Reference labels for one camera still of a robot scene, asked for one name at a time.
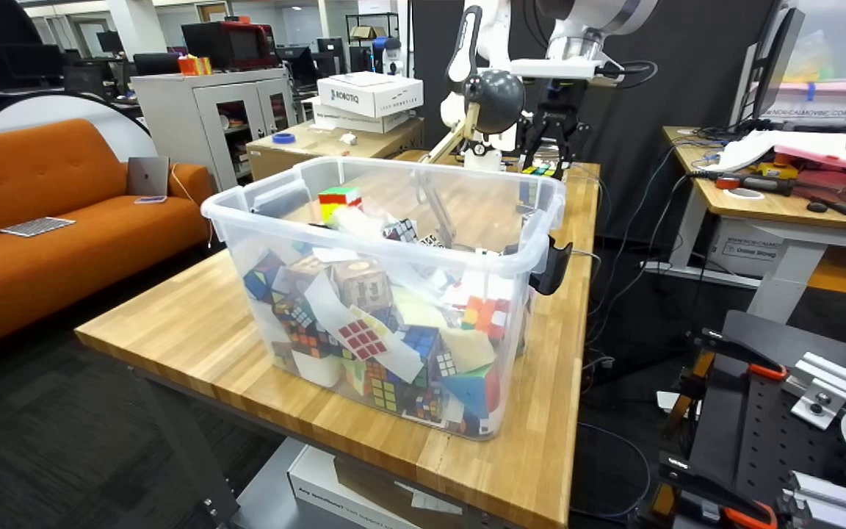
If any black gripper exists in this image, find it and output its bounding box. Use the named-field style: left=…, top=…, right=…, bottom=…
left=528, top=78, right=581, bottom=147

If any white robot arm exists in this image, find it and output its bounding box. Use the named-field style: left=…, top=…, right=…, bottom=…
left=440, top=0, right=659, bottom=137

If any pile of rubik's cubes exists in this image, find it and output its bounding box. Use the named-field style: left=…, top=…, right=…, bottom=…
left=240, top=185, right=520, bottom=438

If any grey wooden desk lamp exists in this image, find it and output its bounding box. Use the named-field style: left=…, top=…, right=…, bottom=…
left=426, top=71, right=522, bottom=162

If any white flat boxes stack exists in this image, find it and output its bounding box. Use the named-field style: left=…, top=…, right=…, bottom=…
left=315, top=71, right=424, bottom=131

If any computer monitor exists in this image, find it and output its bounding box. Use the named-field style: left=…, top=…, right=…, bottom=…
left=728, top=0, right=806, bottom=136

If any clear plastic storage bin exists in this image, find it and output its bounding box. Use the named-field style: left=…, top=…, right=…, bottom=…
left=199, top=155, right=575, bottom=441

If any white side desk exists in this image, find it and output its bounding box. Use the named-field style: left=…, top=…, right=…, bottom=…
left=646, top=125, right=846, bottom=324

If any white glass door cabinet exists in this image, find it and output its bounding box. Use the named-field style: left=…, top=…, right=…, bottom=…
left=133, top=66, right=296, bottom=188

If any orange sofa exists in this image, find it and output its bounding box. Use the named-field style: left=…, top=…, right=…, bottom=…
left=0, top=116, right=214, bottom=337

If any orange handled clamp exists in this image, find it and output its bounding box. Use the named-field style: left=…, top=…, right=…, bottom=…
left=649, top=459, right=780, bottom=529
left=669, top=329, right=791, bottom=421

